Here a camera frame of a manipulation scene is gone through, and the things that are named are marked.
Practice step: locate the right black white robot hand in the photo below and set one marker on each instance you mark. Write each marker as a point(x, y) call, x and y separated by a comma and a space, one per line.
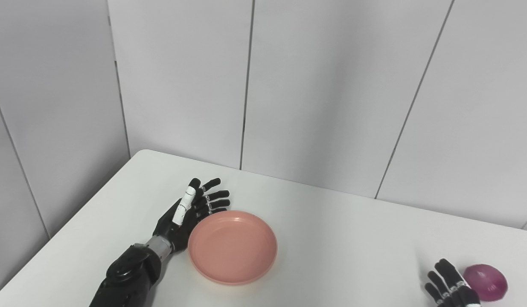
point(453, 288)

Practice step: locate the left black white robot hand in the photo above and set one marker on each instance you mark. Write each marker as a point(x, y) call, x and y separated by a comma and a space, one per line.
point(184, 217)

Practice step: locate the purple red onion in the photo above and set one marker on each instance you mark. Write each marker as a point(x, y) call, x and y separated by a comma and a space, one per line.
point(487, 281)

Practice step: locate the pink round plate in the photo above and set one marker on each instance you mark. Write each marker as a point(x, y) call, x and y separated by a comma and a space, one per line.
point(232, 247)

